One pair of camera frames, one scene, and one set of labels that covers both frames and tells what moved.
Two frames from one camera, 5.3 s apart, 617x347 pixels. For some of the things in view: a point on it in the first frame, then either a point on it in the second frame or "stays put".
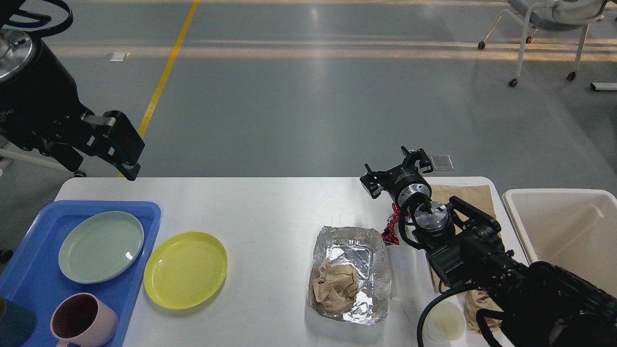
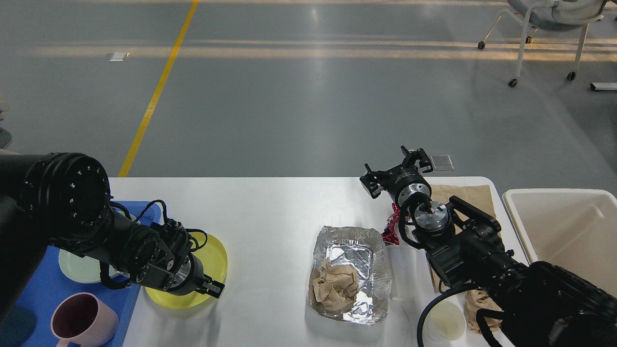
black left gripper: (39, 107) -> (190, 276)
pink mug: (84, 319) stays put
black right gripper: (401, 181) stays put
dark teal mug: (17, 324) stays put
